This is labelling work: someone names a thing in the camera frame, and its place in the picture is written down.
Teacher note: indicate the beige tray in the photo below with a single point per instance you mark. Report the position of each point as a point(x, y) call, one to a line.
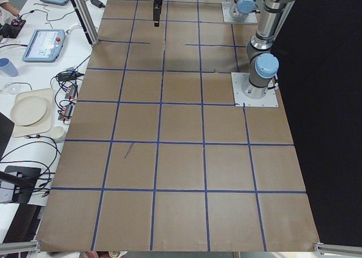
point(45, 123)

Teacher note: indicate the person's forearm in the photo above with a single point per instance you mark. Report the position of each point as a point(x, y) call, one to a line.
point(8, 6)

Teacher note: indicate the black power adapter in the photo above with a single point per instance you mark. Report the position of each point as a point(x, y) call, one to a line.
point(97, 3)

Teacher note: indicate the aluminium frame post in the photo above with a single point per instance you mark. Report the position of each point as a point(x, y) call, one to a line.
point(86, 21)

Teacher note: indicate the white paper cup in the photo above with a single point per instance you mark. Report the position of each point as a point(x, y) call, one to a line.
point(58, 133)

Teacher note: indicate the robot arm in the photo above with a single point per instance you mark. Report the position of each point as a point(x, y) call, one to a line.
point(264, 65)
point(241, 9)

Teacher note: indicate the beige round plate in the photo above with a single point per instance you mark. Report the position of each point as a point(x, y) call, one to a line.
point(28, 111)

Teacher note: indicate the blue plastic cup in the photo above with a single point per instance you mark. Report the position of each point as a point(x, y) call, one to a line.
point(7, 67)

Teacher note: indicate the black camera stand base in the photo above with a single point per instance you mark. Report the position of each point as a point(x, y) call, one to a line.
point(18, 184)

